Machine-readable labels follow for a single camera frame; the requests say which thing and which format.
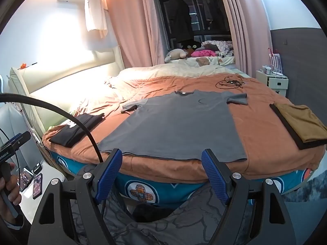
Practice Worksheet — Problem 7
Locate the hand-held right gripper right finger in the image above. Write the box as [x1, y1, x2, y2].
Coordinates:
[201, 148, 293, 245]

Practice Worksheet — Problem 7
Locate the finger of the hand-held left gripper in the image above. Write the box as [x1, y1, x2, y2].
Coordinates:
[5, 131, 31, 155]

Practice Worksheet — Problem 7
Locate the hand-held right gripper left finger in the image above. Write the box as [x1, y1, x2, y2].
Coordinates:
[28, 148, 123, 245]

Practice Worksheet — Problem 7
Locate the grey t-shirt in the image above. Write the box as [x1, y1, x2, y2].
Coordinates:
[97, 90, 248, 162]

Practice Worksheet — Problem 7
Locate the person's left forearm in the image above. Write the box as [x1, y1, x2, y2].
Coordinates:
[0, 205, 31, 245]

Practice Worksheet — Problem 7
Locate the person's left hand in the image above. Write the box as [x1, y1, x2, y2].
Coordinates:
[0, 176, 23, 210]

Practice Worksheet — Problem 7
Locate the pale grey cushion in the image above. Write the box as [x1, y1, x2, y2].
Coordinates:
[0, 105, 49, 169]

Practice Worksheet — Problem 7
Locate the smartphone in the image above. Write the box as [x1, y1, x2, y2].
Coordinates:
[19, 167, 34, 192]
[33, 174, 43, 199]

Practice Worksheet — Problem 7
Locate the white side table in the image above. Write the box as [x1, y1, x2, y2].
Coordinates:
[18, 162, 67, 225]

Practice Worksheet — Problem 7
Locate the teal printed bedsheet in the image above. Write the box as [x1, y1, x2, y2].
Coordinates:
[47, 149, 315, 207]

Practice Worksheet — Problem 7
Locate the black folded garment white mark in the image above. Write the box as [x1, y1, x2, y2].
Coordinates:
[48, 113, 105, 148]

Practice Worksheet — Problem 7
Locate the orange blanket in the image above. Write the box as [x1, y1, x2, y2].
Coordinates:
[42, 73, 327, 184]

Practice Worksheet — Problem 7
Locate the grey patterned clothing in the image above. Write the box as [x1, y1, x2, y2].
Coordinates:
[72, 166, 256, 245]

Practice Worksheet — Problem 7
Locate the cream padded headboard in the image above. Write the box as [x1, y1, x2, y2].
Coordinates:
[8, 45, 125, 130]

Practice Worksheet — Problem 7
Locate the grey fluffy rug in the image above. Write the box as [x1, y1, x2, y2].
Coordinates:
[283, 168, 327, 202]

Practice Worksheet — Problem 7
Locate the white nightstand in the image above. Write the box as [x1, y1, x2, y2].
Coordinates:
[256, 70, 289, 97]

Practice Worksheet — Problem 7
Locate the cream printed bedding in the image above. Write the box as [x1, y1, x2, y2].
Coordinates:
[170, 56, 235, 68]

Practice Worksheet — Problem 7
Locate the cream duvet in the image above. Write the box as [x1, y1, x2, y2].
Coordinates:
[118, 64, 252, 82]

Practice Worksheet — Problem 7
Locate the pink cloth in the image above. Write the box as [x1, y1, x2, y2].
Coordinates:
[191, 50, 217, 58]

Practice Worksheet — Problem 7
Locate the beige plush toy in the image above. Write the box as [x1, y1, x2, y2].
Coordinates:
[164, 48, 188, 63]

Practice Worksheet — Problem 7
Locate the striped gift bag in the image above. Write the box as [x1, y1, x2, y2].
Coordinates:
[268, 48, 283, 73]

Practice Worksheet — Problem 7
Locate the floral blanket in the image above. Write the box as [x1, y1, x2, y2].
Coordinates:
[202, 40, 234, 55]

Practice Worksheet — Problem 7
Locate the black plush toy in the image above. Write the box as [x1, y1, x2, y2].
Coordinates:
[182, 39, 202, 52]

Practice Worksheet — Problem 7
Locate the white hanging garment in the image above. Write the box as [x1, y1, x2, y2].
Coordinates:
[83, 0, 109, 39]

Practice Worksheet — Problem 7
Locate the dark hanging coat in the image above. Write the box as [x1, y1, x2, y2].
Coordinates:
[167, 0, 191, 44]

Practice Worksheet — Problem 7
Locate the dark window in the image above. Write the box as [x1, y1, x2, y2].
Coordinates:
[157, 0, 232, 49]

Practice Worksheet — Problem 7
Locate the thick black cable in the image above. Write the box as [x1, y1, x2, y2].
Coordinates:
[0, 94, 104, 164]

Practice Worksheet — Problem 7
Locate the black cable bundle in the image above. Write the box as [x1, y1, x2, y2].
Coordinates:
[215, 75, 247, 88]

